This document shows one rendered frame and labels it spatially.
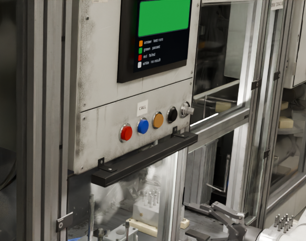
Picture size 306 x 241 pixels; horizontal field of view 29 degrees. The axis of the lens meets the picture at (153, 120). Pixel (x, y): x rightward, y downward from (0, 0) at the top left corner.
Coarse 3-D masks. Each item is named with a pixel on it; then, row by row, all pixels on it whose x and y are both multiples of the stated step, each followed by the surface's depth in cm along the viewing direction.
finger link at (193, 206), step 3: (189, 204) 176; (192, 204) 177; (195, 204) 177; (198, 204) 177; (189, 207) 175; (192, 207) 175; (195, 207) 175; (198, 207) 175; (198, 210) 174; (201, 210) 173; (204, 210) 173; (204, 213) 173; (207, 213) 172
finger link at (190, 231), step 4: (188, 232) 178; (192, 232) 178; (196, 232) 178; (200, 232) 179; (192, 236) 177; (196, 236) 176; (200, 236) 176; (204, 236) 176; (208, 236) 177; (204, 240) 175
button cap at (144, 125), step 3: (144, 120) 126; (141, 123) 125; (144, 123) 126; (147, 123) 127; (141, 126) 125; (144, 126) 126; (147, 126) 127; (141, 129) 125; (144, 129) 126; (147, 129) 127; (141, 132) 126; (144, 132) 127
